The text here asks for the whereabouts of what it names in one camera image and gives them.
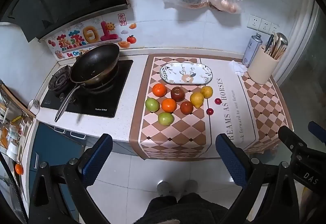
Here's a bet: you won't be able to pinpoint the dark brown round fruit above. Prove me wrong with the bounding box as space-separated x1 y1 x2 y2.
171 87 185 102

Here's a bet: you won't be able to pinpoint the person's right leg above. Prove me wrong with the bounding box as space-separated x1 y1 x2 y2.
178 194 230 224

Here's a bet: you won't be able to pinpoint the checkered table mat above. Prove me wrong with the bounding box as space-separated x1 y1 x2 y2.
129 55 293 161

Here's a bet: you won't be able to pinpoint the grey gas canister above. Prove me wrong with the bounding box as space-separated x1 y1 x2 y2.
242 33 263 67

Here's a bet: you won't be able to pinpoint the colourful lettered wall sticker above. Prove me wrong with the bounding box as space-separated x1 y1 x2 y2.
47 21 120 60

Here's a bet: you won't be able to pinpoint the cream utensil holder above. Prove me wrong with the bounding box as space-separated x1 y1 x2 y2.
248 45 281 84

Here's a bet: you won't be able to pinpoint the floral oval plate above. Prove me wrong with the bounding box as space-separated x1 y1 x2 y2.
160 62 213 85

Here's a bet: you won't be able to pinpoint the black wok with metal handle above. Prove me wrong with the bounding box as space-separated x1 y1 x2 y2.
55 43 120 123

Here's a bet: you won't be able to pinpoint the white cup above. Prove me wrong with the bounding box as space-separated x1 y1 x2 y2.
28 99 41 116

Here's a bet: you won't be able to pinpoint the bundle of chopsticks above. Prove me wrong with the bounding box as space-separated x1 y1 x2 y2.
269 41 286 60

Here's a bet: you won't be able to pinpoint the green apple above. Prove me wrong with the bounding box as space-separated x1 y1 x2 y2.
158 112 174 126
145 97 160 113

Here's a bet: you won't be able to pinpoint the white door frame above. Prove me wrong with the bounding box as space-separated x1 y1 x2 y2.
276 0 326 88

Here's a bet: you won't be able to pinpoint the black gas stove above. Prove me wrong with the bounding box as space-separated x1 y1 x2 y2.
41 59 134 119

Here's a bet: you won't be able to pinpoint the reddish brown round fruit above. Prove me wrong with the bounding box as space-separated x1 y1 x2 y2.
180 101 194 115

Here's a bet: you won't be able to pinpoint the yellow lemon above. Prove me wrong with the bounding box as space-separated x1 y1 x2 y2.
190 92 205 109
201 86 213 99

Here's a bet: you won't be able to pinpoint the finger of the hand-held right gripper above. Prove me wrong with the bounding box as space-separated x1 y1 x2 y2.
308 121 326 143
278 126 308 153

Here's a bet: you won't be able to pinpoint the white wall power outlets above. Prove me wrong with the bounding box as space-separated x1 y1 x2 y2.
247 14 280 35

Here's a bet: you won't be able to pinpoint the cluttered side shelf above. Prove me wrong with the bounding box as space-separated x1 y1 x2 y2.
0 82 35 163

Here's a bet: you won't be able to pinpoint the metal ladle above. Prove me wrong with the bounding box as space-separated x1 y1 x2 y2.
274 32 288 58

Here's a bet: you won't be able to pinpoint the person's left leg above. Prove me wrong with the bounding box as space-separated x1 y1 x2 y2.
145 196 179 224

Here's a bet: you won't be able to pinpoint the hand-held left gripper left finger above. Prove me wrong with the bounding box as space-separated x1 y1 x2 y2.
28 134 114 224

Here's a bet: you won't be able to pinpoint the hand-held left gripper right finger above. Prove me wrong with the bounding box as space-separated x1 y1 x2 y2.
215 134 301 224

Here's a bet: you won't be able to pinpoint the crumpled white tissue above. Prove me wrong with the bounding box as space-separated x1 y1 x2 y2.
228 60 248 75

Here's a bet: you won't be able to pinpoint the person's leg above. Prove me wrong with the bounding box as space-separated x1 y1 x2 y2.
178 194 230 224
145 196 179 224

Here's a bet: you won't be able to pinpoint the blue cabinet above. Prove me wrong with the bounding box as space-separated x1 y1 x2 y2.
28 122 86 215

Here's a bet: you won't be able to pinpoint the grey shoe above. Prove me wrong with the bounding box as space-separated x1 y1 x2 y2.
156 181 171 197
183 180 198 195

